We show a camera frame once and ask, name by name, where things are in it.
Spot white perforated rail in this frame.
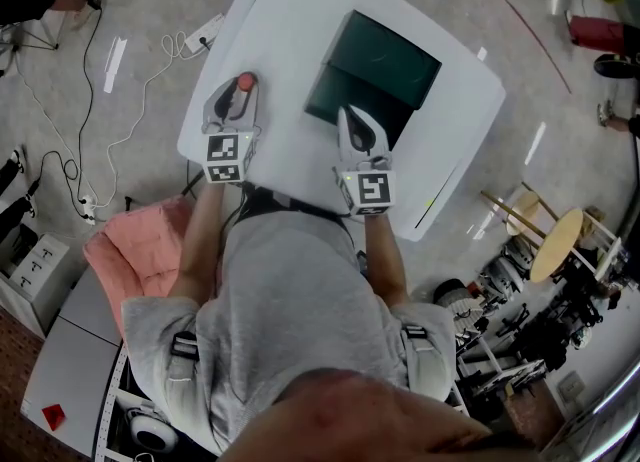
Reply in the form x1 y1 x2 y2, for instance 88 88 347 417
92 344 129 462

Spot red cable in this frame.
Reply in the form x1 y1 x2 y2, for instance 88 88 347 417
501 0 572 95

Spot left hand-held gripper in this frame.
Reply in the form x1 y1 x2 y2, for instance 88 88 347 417
201 75 262 185

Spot grey t-shirt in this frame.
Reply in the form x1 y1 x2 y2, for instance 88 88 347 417
121 209 457 456

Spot dark green box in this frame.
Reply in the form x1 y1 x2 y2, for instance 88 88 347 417
303 9 443 151

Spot long white power strip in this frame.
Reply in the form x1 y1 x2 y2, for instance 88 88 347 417
184 12 226 54

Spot black and white bin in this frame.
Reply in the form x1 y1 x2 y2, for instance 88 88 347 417
432 278 482 322

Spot wooden stool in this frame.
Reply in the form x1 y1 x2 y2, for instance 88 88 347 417
480 189 559 251

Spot black cable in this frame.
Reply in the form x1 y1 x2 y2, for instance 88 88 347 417
39 0 105 217

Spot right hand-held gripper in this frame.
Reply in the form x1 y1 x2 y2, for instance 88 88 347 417
332 104 398 217

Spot red bag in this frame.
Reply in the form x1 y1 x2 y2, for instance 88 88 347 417
569 14 629 57

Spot red triangular object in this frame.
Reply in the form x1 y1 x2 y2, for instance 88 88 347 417
41 403 68 432

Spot person's left forearm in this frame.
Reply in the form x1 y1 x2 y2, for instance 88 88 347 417
177 180 226 300

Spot white cable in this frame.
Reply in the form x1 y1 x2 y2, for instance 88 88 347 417
92 32 202 209

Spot pink cushion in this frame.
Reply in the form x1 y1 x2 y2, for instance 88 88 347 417
82 195 197 341

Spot small red object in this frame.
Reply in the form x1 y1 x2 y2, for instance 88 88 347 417
235 71 258 119

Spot pile of grey helmets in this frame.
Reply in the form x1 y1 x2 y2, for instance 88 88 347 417
478 244 532 297

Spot black strap buckle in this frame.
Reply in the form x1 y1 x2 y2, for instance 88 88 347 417
401 322 429 344
170 331 199 359

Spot black shorts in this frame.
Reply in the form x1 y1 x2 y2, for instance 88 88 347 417
234 184 351 231

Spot white frame rack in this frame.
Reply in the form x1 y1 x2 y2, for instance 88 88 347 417
569 209 626 282

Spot person's right forearm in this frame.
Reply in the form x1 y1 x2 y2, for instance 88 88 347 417
362 213 409 307

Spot person's chin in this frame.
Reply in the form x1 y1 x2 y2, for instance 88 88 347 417
214 367 544 462

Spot white cabinet with hooks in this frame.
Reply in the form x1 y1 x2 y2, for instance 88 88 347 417
0 232 71 339

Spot white wire-leg chair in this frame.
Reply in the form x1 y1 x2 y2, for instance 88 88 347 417
0 18 61 52

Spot grey desk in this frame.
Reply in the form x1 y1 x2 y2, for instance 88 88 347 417
19 264 127 456

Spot white shelf unit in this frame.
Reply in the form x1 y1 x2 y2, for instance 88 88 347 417
452 329 551 417

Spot white round device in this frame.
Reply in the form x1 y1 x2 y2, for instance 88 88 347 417
128 406 177 452

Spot round wooden table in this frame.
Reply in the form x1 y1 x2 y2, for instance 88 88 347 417
528 208 585 285

